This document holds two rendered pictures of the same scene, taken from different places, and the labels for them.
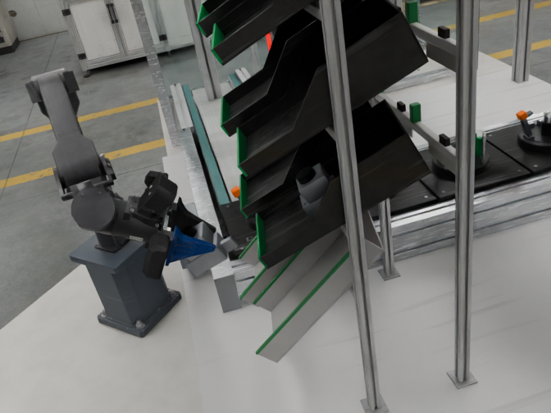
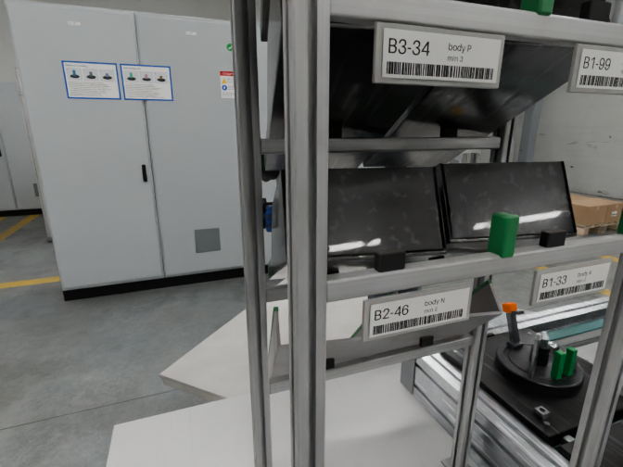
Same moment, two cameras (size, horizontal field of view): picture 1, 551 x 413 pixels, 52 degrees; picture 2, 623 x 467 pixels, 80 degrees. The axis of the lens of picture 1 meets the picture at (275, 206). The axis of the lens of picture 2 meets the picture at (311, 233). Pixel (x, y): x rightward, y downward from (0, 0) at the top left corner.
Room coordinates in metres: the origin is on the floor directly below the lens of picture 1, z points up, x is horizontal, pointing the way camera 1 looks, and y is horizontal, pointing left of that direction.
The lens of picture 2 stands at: (0.63, -0.48, 1.40)
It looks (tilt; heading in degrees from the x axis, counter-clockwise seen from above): 16 degrees down; 78
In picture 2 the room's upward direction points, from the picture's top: straight up
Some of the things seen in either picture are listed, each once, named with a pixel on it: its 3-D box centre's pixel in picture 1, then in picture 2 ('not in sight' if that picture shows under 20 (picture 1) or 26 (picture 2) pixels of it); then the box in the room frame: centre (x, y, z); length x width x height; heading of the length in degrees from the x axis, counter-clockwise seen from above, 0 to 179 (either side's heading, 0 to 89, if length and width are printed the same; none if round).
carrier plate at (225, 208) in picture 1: (274, 218); (535, 374); (1.17, 0.01, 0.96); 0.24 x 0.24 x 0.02; 8
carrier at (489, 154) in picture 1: (460, 149); not in sight; (1.24, -0.49, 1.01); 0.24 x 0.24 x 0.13; 8
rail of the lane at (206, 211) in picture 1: (204, 197); (559, 330); (1.42, 0.20, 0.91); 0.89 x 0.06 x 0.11; 8
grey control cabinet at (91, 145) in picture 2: not in sight; (101, 162); (-0.45, 3.01, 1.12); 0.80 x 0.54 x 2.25; 9
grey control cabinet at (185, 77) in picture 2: not in sight; (191, 159); (0.28, 3.12, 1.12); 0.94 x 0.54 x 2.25; 9
